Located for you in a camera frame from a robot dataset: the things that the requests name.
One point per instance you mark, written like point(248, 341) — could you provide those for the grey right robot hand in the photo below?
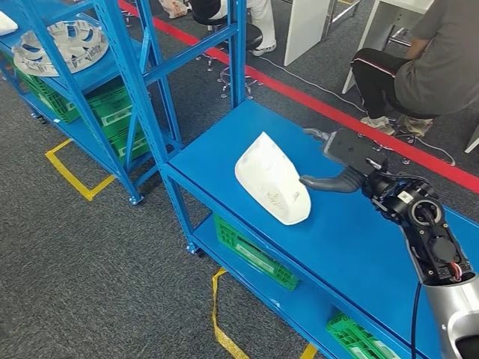
point(318, 182)

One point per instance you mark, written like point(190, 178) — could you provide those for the white plastic shell part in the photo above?
point(273, 178)

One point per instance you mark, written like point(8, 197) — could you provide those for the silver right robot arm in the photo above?
point(426, 233)

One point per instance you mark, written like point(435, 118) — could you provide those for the blue metal shelf rack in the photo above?
point(95, 69)
point(355, 248)

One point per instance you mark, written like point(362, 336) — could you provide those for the small white plastic part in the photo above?
point(5, 25)

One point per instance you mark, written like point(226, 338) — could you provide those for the red barrier belt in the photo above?
point(337, 115)

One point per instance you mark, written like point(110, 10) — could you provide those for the green plastic crate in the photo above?
point(254, 252)
point(355, 339)
point(56, 104)
point(112, 114)

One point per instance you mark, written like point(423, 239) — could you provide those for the white desk panel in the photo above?
point(307, 29)

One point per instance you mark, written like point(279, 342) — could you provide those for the person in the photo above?
point(430, 64)
point(261, 20)

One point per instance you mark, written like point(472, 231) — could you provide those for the yellow floor tape outline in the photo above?
point(214, 307)
point(71, 180)

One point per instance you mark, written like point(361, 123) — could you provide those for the white plastic bag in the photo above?
point(174, 7)

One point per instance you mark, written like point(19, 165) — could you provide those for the grey wheel cover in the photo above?
point(78, 44)

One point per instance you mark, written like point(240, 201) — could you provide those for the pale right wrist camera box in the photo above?
point(351, 148)

